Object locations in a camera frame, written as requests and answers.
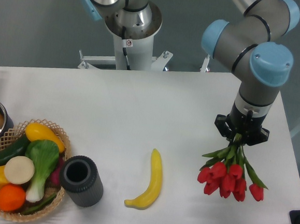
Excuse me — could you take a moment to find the black cable on pedestal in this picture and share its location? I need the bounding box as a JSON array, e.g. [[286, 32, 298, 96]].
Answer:
[[118, 26, 135, 71]]

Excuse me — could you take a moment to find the green bean pod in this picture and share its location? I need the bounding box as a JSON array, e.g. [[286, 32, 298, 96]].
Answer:
[[20, 193, 56, 215]]

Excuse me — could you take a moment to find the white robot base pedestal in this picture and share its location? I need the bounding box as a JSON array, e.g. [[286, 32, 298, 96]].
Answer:
[[78, 2, 173, 71]]

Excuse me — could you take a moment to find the green bok choy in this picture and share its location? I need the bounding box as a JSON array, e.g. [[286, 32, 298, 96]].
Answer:
[[25, 140, 60, 203]]

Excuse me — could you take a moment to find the round white radish slice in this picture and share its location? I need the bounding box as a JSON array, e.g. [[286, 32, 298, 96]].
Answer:
[[4, 156, 35, 185]]

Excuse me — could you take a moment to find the dark green cucumber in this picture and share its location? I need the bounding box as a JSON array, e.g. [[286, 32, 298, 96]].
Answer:
[[0, 134, 30, 166]]

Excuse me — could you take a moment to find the yellow squash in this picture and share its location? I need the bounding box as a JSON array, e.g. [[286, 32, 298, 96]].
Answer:
[[25, 122, 66, 153]]

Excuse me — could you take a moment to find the purple red vegetable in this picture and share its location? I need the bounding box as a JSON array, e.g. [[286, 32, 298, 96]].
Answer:
[[50, 157, 64, 186]]

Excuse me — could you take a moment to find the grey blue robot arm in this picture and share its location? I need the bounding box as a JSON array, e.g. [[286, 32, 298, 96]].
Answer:
[[201, 0, 300, 146]]

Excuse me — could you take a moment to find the dark grey ribbed vase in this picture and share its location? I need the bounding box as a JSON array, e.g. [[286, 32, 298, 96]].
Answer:
[[59, 155, 104, 207]]

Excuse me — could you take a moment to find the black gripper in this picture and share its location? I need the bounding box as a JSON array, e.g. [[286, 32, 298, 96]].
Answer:
[[214, 100, 269, 146]]

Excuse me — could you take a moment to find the yellow banana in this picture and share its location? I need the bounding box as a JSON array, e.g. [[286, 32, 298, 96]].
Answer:
[[124, 148, 163, 210]]

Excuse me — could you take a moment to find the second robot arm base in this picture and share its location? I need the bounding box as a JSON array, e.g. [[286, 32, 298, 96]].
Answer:
[[75, 0, 155, 26]]

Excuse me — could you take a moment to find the orange fruit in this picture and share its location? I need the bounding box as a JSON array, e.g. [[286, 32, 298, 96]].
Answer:
[[0, 184, 26, 212]]

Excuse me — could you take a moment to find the woven wicker basket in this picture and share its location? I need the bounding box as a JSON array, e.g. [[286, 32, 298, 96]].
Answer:
[[0, 119, 72, 223]]

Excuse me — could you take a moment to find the red tulip bouquet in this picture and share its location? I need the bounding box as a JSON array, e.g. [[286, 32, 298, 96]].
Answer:
[[197, 133, 267, 202]]

